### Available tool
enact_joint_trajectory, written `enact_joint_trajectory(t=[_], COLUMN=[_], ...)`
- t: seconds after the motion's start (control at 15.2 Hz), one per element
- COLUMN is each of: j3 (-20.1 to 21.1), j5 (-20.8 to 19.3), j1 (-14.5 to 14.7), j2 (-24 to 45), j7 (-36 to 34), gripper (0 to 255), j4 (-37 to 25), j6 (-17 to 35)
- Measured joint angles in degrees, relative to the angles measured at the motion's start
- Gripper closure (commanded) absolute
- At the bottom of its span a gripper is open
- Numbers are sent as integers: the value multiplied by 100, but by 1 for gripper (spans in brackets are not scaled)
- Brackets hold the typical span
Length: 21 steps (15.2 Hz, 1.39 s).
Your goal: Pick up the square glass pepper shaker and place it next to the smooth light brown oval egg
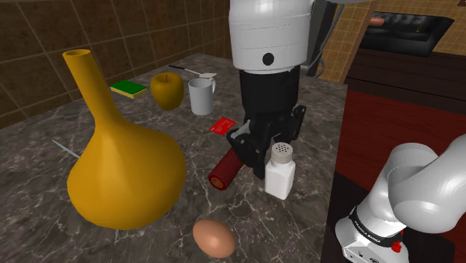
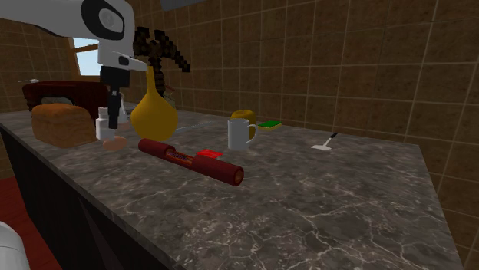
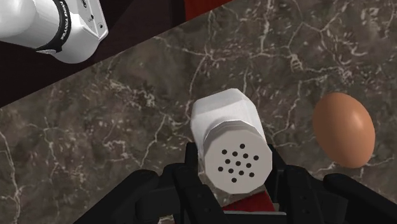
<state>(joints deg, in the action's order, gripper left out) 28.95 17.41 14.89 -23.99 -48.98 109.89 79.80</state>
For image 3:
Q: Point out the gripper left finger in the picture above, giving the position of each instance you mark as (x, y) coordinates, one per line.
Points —
(173, 195)

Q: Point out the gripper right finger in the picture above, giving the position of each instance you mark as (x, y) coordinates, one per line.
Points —
(313, 198)

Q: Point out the brown egg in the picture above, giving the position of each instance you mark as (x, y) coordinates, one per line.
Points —
(342, 130)

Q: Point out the white salt shaker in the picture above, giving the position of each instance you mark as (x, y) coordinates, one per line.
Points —
(226, 124)

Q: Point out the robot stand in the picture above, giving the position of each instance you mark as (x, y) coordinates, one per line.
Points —
(139, 18)

